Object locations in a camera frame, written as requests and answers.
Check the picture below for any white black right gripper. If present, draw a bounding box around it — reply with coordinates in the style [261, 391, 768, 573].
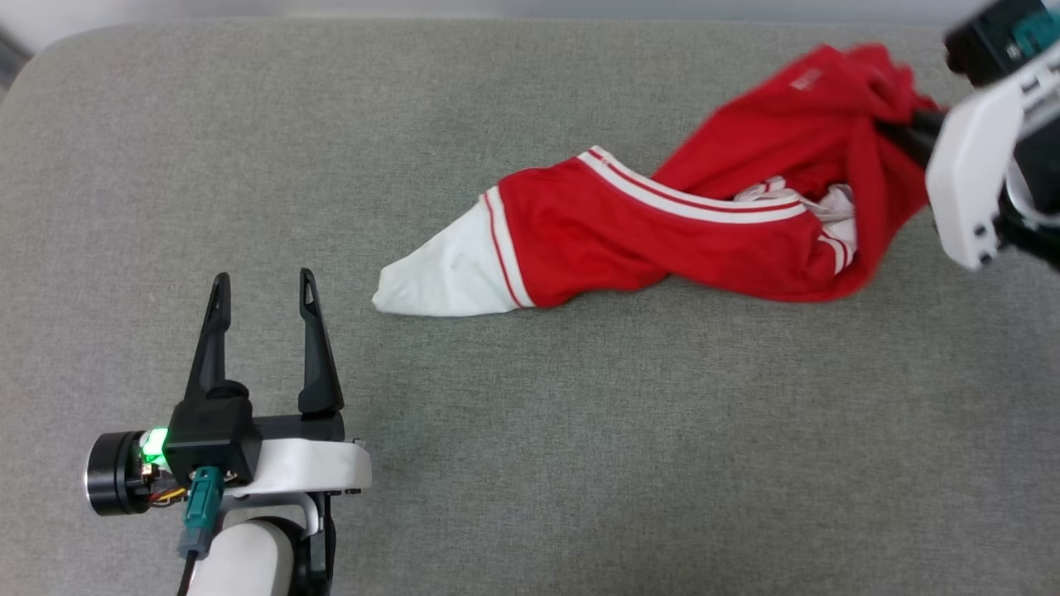
[876, 41, 1060, 272]

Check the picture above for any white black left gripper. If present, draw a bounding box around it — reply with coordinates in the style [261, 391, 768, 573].
[84, 268, 372, 539]

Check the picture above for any red and white t-shirt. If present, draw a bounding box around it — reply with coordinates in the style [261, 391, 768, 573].
[371, 43, 945, 318]

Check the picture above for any teal right camera connector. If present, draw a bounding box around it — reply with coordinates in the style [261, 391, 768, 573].
[1012, 10, 1060, 60]

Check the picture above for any teal camera connector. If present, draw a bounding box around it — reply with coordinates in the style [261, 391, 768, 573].
[1012, 10, 1060, 60]
[178, 466, 226, 557]

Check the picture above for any teal left camera connector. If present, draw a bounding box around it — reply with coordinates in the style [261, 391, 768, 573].
[178, 466, 226, 557]

